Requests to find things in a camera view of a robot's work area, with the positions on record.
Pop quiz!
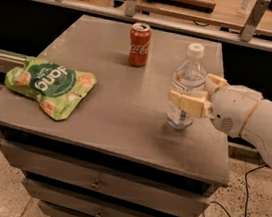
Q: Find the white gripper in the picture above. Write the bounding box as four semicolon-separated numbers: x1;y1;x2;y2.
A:
168;73;263;138

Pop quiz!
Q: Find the clear plastic water bottle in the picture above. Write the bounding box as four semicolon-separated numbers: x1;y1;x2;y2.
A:
167;43;207;130

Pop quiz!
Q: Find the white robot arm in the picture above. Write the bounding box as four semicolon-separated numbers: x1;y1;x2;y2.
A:
168;74;272;168

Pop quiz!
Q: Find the red cola can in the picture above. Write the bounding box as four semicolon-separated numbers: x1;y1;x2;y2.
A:
128;22;152;67

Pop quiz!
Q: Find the grey drawer cabinet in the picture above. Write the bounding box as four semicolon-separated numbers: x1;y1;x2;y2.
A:
0;16;230;217

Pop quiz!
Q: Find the green snack bag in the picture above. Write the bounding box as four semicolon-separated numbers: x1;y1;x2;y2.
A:
4;57;97;121

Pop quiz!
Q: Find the black floor cable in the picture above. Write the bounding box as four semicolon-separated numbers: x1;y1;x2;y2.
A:
201;155;271;217

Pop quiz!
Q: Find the metal rail at left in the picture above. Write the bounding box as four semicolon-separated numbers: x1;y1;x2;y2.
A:
0;49;26;73

